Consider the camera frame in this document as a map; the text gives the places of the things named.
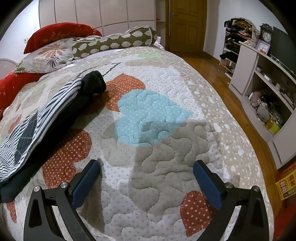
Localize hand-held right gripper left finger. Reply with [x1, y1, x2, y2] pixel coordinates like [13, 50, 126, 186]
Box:
[23, 159, 102, 241]

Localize white wardrobe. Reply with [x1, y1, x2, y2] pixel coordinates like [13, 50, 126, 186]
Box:
[38, 0, 170, 35]

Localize wooden door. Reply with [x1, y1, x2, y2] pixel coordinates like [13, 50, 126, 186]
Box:
[166, 0, 207, 52]

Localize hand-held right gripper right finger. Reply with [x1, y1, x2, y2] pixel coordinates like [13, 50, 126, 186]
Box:
[193, 160, 271, 241]

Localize shoe rack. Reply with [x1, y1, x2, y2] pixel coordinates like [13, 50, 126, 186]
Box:
[218, 17, 260, 79]

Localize yellow bottle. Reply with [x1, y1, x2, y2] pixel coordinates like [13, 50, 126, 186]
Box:
[265, 117, 281, 135]

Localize black and white striped pants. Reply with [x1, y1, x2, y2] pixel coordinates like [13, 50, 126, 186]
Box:
[0, 71, 107, 203]

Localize yellow printed box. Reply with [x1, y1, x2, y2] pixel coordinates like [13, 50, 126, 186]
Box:
[275, 168, 296, 201]

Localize olive hedgehog print bolster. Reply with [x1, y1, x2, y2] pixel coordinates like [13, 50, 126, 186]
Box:
[72, 25, 158, 58]

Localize white shelf unit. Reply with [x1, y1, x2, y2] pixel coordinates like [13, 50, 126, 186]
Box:
[229, 42, 296, 169]

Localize patchwork dotted quilt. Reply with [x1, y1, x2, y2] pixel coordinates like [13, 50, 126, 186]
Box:
[0, 46, 275, 241]

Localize pink cloth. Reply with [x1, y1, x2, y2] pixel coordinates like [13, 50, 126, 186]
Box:
[153, 36, 166, 50]

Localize red patterned pillow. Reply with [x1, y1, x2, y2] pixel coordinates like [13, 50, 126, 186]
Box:
[0, 72, 44, 121]
[23, 22, 103, 54]

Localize black television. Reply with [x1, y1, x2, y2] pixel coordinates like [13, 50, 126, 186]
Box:
[269, 26, 296, 77]

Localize floral print pillow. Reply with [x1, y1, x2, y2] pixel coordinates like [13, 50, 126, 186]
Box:
[14, 37, 80, 74]

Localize round pale headboard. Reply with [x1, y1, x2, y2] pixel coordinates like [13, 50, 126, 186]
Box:
[0, 58, 18, 70]

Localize dark mantel clock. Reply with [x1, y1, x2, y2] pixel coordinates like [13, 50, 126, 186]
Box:
[259, 23, 274, 43]

